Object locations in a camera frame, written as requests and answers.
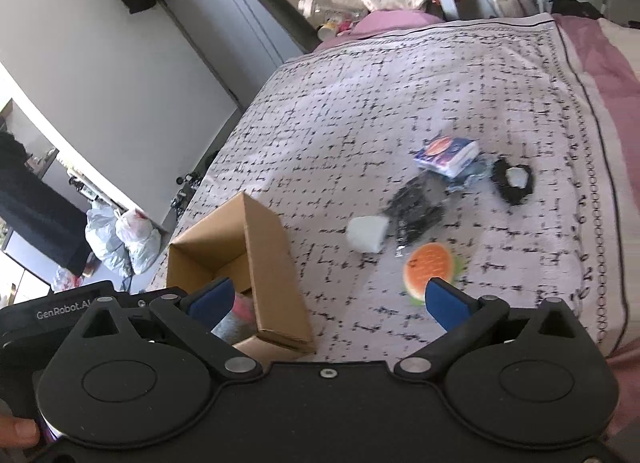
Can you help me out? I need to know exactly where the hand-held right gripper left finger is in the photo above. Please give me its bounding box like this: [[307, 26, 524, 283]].
[[75, 277, 263, 384]]

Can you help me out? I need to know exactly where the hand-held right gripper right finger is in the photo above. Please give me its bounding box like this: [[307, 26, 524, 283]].
[[395, 277, 591, 381]]

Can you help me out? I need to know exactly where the watermelon plush toy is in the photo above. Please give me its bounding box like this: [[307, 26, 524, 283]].
[[404, 243, 463, 306]]

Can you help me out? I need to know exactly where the cardboard box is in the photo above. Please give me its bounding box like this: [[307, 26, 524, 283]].
[[166, 192, 317, 355]]

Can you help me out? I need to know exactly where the black plastic packet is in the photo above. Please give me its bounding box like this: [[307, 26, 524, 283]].
[[387, 174, 447, 258]]

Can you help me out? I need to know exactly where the light blue towel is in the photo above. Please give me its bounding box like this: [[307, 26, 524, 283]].
[[346, 216, 389, 252]]

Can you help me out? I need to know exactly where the black scrunchie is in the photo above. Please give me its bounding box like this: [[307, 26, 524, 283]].
[[491, 157, 535, 206]]

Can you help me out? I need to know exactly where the clear plastic wrapper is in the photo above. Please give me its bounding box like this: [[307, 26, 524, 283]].
[[447, 156, 496, 192]]

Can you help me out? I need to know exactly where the purple snack packet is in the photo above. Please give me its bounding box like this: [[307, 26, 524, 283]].
[[413, 136, 480, 179]]

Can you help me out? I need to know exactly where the person's left hand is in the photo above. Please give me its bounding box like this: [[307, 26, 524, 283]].
[[0, 400, 41, 448]]

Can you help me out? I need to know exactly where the white trash bag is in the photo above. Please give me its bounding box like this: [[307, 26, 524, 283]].
[[116, 208, 162, 275]]

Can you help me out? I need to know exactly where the grey trash bag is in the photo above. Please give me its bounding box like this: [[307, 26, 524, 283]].
[[85, 206, 126, 269]]

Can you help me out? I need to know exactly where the dark cloth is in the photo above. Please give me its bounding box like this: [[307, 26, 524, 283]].
[[0, 130, 93, 278]]

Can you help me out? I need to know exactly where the printed blanket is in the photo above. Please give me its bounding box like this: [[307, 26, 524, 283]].
[[165, 13, 623, 364]]

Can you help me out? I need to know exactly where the grey door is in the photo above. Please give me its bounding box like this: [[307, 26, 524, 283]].
[[157, 0, 333, 111]]

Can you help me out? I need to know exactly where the clear plastic bottle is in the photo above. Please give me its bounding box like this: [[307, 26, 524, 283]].
[[298, 0, 341, 29]]

